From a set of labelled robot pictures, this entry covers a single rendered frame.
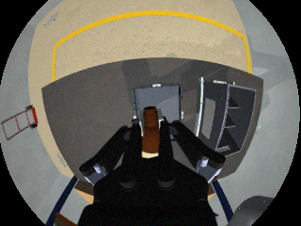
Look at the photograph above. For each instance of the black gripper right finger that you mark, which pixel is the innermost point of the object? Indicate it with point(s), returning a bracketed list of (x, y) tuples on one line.
[(206, 162)]

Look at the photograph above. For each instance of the brown bottle with cream label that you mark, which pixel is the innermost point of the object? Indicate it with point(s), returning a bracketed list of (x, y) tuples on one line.
[(151, 137)]

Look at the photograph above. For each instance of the black crate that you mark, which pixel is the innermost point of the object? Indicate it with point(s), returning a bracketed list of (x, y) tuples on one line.
[(215, 104)]

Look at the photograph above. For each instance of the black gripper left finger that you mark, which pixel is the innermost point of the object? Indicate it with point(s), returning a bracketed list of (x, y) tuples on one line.
[(109, 155)]

